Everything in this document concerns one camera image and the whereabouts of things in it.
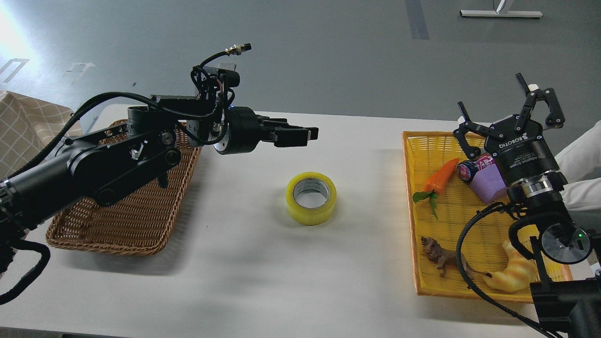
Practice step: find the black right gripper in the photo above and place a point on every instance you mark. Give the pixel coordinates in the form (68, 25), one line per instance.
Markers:
(523, 152)

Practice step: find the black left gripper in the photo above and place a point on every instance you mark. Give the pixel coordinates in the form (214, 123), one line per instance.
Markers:
(246, 129)

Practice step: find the yellow tape roll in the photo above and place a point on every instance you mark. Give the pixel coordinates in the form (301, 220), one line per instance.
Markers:
(310, 198)

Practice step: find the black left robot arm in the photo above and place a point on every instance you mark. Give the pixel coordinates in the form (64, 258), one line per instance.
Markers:
(111, 164)

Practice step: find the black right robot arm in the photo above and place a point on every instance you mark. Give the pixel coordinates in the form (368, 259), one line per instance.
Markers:
(542, 226)

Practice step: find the small pink black can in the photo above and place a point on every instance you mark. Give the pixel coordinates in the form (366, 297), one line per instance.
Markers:
(466, 170)

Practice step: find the purple foam block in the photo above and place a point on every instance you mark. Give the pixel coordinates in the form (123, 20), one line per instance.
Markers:
(488, 185)

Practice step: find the white clothed person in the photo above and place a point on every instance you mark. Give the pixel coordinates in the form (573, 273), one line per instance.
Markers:
(578, 162)

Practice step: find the orange toy carrot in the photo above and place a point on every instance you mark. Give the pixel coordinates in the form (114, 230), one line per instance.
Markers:
(435, 185)

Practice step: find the grey metal stand base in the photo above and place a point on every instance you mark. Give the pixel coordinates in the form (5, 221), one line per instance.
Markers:
(500, 10)

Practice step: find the yellow plastic basket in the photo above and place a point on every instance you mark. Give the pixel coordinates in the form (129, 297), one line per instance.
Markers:
(424, 154)

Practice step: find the brown toy lion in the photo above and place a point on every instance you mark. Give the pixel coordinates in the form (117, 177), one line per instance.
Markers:
(438, 255)

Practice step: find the yellow toy croissant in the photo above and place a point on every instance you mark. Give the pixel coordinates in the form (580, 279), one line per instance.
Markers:
(517, 275)

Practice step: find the brown wicker basket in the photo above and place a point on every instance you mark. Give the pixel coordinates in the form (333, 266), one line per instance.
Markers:
(140, 224)

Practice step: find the beige checkered cloth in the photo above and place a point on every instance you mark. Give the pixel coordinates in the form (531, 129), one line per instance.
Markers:
(27, 125)

